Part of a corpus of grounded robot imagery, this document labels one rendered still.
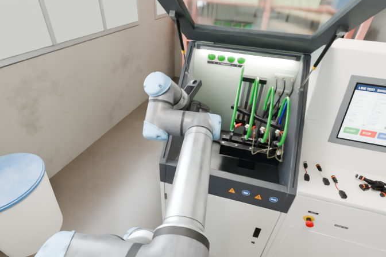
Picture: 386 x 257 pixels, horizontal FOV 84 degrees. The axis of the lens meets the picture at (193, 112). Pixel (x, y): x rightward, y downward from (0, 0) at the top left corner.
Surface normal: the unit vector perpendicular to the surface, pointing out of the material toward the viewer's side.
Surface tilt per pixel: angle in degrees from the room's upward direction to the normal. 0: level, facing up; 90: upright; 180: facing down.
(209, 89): 90
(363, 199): 0
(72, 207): 0
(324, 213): 90
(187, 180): 7
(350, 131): 76
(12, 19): 90
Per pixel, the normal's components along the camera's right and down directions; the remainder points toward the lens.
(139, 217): 0.04, -0.83
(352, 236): -0.25, 0.53
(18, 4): 0.92, 0.25
